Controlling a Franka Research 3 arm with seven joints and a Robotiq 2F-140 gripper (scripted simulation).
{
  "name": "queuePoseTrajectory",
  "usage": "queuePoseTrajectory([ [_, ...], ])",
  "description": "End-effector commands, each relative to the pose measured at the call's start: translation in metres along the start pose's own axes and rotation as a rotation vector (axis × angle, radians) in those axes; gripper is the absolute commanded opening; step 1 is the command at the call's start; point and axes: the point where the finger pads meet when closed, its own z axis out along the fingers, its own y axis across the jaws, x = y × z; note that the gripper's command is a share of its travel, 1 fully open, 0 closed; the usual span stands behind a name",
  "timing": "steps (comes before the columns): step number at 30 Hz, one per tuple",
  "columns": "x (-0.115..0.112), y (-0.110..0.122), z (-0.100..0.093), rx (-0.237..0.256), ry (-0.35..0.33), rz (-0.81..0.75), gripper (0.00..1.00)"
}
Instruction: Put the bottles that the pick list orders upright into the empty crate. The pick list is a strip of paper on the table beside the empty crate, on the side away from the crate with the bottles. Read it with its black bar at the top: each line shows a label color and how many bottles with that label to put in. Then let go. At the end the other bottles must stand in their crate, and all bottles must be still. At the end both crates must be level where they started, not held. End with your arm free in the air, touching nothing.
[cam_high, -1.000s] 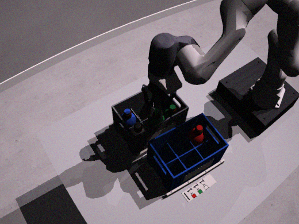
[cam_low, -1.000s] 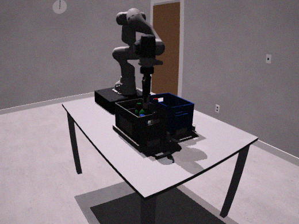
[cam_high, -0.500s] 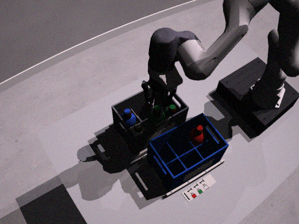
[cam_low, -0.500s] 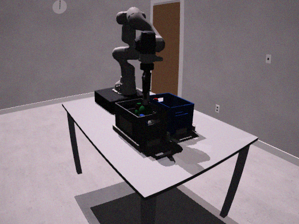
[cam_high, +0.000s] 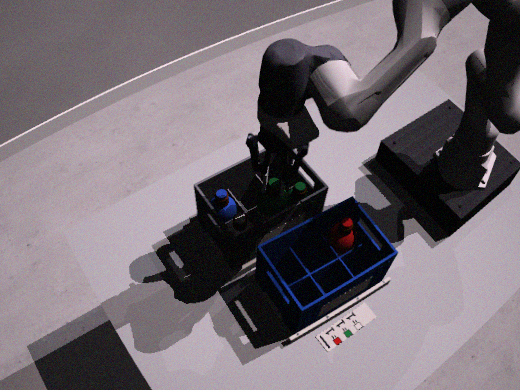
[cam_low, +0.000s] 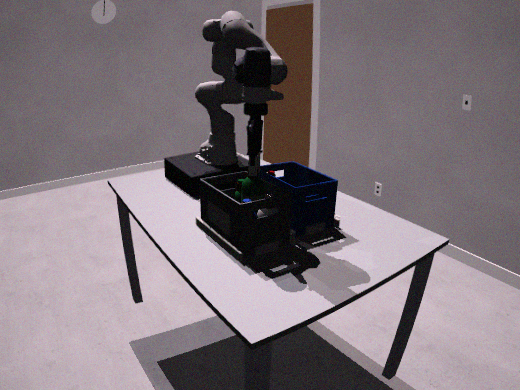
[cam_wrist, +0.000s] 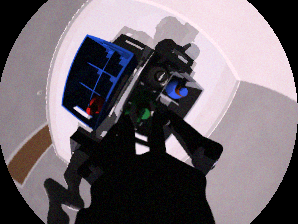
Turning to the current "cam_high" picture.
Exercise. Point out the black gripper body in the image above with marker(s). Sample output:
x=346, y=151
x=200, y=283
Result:
x=266, y=137

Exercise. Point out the dark blue crate with dividers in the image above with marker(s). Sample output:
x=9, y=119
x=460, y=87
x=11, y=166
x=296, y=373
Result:
x=318, y=260

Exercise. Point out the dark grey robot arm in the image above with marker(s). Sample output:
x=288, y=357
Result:
x=346, y=102

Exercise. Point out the black divided crate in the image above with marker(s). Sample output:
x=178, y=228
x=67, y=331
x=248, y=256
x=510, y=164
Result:
x=243, y=185

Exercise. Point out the blue bottle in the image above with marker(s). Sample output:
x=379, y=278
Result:
x=224, y=205

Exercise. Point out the white paper pick list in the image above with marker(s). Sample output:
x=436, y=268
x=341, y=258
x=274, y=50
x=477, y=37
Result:
x=346, y=327

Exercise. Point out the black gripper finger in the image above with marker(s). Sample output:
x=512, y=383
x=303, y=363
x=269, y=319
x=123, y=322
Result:
x=290, y=172
x=252, y=144

